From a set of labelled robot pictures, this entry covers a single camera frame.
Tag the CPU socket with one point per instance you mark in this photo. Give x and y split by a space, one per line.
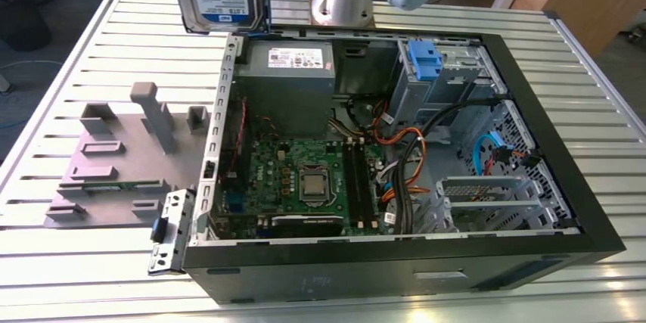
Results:
298 187

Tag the grey parts rack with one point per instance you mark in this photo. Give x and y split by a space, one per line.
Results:
132 164

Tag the blue plastic drive latch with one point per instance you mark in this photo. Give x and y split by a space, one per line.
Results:
427 60

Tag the metal expansion slot bracket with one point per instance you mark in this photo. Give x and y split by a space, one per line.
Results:
177 202

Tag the black graphics card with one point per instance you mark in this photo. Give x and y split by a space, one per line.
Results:
304 224

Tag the green motherboard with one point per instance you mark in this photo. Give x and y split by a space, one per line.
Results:
273 187

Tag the black chair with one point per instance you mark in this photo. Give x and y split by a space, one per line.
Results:
26 28

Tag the black RAM slot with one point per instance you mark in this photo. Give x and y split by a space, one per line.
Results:
355 183
368 183

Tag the metal optical drive cage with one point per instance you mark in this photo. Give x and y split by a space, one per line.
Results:
429 96

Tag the metal disk bay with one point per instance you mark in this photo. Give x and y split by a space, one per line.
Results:
485 204

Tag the grey power supply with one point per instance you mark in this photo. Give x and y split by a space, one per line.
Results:
282 103

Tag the silver CPU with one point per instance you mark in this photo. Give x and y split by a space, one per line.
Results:
316 183

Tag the black PC case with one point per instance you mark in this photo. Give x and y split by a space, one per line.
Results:
353 274

